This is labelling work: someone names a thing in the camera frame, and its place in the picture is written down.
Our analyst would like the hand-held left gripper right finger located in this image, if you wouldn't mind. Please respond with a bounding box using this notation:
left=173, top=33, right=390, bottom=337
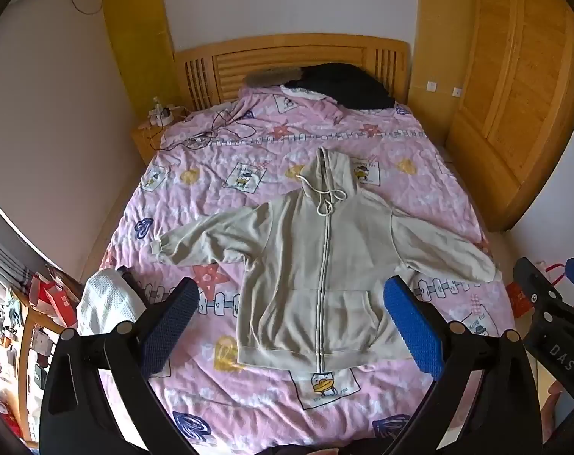
left=384, top=276, right=541, bottom=455

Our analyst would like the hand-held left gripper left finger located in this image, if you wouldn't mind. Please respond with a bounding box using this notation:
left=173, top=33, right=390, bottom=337
left=39, top=277, right=200, bottom=455

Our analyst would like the beige zip hoodie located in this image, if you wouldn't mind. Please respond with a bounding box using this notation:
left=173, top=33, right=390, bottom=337
left=152, top=147, right=503, bottom=371

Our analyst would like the person's right hand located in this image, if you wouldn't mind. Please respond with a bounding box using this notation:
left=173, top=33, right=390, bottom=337
left=544, top=381, right=568, bottom=420

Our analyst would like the orange-red paper bag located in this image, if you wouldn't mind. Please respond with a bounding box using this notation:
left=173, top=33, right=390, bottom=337
left=508, top=282, right=536, bottom=319

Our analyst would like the white mesh cloth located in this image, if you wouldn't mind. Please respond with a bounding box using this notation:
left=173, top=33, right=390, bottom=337
left=77, top=269, right=143, bottom=337

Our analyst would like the red and white paper bag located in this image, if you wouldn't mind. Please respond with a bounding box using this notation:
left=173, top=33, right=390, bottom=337
left=28, top=272, right=51, bottom=316

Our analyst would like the wooden table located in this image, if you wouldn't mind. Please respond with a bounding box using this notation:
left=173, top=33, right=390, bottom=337
left=12, top=294, right=74, bottom=441

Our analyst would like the pile of small table items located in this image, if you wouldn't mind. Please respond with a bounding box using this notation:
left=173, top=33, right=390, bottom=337
left=0, top=284, right=27, bottom=389

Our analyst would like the wooden wardrobe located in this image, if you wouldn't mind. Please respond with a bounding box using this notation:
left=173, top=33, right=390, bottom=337
left=445, top=0, right=574, bottom=233

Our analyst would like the grey curtain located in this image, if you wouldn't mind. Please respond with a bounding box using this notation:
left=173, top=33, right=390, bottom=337
left=0, top=225, right=36, bottom=290

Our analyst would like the wooden nightstand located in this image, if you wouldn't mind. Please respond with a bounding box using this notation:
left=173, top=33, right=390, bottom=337
left=131, top=121, right=174, bottom=166

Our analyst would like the pink printed quilt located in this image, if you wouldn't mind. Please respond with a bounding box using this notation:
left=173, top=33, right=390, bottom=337
left=81, top=86, right=517, bottom=455

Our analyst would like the white power strip with chargers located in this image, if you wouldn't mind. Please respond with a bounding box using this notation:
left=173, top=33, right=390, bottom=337
left=147, top=97, right=186, bottom=128

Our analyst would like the black garment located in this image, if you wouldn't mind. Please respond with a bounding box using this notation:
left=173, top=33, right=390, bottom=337
left=284, top=63, right=396, bottom=110

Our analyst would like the white garment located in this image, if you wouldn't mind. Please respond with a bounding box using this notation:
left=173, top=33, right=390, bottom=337
left=281, top=84, right=337, bottom=102

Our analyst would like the wooden bed headboard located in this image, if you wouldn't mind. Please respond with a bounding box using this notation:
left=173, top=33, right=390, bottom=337
left=173, top=33, right=411, bottom=112

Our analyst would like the black cable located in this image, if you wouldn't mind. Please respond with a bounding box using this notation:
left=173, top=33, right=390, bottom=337
left=161, top=109, right=257, bottom=150

